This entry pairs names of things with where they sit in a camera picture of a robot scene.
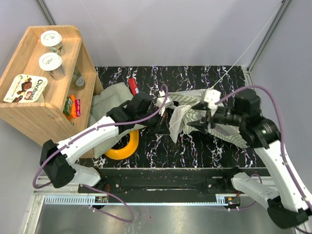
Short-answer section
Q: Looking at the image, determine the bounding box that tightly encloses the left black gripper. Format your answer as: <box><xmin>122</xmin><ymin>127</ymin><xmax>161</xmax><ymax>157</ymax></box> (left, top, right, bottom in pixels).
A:
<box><xmin>136</xmin><ymin>107</ymin><xmax>171</xmax><ymax>136</ymax></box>

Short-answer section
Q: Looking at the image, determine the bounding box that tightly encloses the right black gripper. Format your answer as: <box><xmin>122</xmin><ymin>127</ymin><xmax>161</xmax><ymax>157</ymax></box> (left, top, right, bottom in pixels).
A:
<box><xmin>186</xmin><ymin>101</ymin><xmax>245</xmax><ymax>134</ymax></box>

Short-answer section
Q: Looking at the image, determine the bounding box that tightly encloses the striped green pet tent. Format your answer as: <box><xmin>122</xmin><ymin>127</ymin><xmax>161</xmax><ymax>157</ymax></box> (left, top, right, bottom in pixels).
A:
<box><xmin>169</xmin><ymin>89</ymin><xmax>247</xmax><ymax>148</ymax></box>

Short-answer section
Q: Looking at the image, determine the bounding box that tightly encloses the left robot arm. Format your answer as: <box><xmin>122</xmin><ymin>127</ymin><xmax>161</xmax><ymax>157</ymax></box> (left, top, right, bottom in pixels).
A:
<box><xmin>39</xmin><ymin>92</ymin><xmax>169</xmax><ymax>193</ymax></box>

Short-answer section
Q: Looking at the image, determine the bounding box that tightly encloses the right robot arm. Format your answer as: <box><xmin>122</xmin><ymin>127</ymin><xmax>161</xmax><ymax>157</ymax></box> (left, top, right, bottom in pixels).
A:
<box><xmin>188</xmin><ymin>85</ymin><xmax>312</xmax><ymax>229</ymax></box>

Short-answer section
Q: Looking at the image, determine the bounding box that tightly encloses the yellow pet bowl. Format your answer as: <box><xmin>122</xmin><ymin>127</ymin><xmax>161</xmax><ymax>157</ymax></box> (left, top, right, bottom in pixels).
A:
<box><xmin>105</xmin><ymin>130</ymin><xmax>139</xmax><ymax>160</ymax></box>

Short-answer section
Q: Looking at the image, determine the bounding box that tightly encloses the red toothpaste box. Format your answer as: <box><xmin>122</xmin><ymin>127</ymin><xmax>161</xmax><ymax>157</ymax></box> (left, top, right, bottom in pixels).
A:
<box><xmin>128</xmin><ymin>78</ymin><xmax>139</xmax><ymax>95</ymax></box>

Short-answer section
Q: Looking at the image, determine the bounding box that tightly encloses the green checked cushion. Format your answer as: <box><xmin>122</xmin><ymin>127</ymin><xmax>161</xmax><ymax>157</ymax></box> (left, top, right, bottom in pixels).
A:
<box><xmin>88</xmin><ymin>82</ymin><xmax>143</xmax><ymax>158</ymax></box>

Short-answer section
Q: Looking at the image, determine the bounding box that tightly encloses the pink small packet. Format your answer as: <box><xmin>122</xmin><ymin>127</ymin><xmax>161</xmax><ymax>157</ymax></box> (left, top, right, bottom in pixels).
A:
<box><xmin>75</xmin><ymin>99</ymin><xmax>81</xmax><ymax>117</ymax></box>

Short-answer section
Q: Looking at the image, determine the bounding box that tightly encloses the glass jar on shelf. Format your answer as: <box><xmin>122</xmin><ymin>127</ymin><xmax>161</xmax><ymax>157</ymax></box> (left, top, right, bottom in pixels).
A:
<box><xmin>72</xmin><ymin>69</ymin><xmax>85</xmax><ymax>91</ymax></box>

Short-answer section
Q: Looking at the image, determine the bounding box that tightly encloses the orange green sponge pack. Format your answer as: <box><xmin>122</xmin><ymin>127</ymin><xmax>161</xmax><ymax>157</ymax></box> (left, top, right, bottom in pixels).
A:
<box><xmin>63</xmin><ymin>95</ymin><xmax>76</xmax><ymax>119</ymax></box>

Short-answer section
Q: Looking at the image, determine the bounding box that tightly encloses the wooden shelf unit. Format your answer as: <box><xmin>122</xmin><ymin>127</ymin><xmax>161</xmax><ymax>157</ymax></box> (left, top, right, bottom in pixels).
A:
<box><xmin>0</xmin><ymin>25</ymin><xmax>103</xmax><ymax>145</ymax></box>

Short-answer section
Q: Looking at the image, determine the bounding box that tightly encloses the white lidded cup front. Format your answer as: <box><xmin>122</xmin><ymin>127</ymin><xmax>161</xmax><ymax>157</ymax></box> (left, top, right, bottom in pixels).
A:
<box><xmin>39</xmin><ymin>52</ymin><xmax>66</xmax><ymax>80</ymax></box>

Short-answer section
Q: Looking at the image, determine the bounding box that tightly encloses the white lidded cup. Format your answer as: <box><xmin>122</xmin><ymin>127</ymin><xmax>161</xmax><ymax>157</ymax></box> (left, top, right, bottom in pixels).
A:
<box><xmin>40</xmin><ymin>30</ymin><xmax>65</xmax><ymax>56</ymax></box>
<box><xmin>39</xmin><ymin>52</ymin><xmax>66</xmax><ymax>80</ymax></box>

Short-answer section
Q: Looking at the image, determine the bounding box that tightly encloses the white lidded cup rear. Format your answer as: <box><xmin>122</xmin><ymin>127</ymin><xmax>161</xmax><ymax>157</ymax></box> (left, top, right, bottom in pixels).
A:
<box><xmin>40</xmin><ymin>30</ymin><xmax>65</xmax><ymax>56</ymax></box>

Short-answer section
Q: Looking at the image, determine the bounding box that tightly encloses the Chobani yogurt flip pack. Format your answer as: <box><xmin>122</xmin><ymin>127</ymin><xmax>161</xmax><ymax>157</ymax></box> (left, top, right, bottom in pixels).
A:
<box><xmin>3</xmin><ymin>74</ymin><xmax>48</xmax><ymax>103</ymax></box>

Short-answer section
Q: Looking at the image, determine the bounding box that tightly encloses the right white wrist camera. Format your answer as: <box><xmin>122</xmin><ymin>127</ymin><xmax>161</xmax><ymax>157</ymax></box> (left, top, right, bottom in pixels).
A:
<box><xmin>201</xmin><ymin>89</ymin><xmax>221</xmax><ymax>115</ymax></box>

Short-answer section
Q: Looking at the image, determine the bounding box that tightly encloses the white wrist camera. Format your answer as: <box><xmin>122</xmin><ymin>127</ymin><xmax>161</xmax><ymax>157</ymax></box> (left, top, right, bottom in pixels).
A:
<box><xmin>156</xmin><ymin>91</ymin><xmax>174</xmax><ymax>116</ymax></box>
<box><xmin>201</xmin><ymin>89</ymin><xmax>221</xmax><ymax>115</ymax></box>

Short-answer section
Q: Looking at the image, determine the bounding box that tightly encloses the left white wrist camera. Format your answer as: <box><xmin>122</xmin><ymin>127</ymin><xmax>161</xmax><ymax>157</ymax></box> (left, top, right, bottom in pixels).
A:
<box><xmin>156</xmin><ymin>91</ymin><xmax>174</xmax><ymax>116</ymax></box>

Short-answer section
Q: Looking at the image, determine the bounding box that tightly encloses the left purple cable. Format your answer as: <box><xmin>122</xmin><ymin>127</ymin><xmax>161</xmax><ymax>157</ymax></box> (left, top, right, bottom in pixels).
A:
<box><xmin>33</xmin><ymin>84</ymin><xmax>169</xmax><ymax>223</ymax></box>

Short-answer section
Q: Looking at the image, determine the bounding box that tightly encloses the purple cable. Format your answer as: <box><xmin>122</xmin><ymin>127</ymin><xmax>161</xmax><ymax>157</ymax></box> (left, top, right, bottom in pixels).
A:
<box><xmin>33</xmin><ymin>84</ymin><xmax>169</xmax><ymax>223</ymax></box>
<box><xmin>214</xmin><ymin>85</ymin><xmax>312</xmax><ymax>234</ymax></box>

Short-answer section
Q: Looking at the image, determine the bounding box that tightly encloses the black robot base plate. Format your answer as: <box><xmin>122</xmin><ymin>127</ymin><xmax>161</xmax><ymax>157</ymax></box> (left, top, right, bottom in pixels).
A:
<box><xmin>78</xmin><ymin>167</ymin><xmax>244</xmax><ymax>203</ymax></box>

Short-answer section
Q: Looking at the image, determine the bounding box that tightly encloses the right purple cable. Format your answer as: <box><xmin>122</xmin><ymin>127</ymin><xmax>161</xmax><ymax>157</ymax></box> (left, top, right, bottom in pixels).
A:
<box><xmin>214</xmin><ymin>85</ymin><xmax>312</xmax><ymax>234</ymax></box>

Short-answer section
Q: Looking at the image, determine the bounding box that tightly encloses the aluminium rail frame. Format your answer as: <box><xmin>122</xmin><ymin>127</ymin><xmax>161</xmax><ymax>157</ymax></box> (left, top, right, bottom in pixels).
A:
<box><xmin>23</xmin><ymin>65</ymin><xmax>312</xmax><ymax>234</ymax></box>

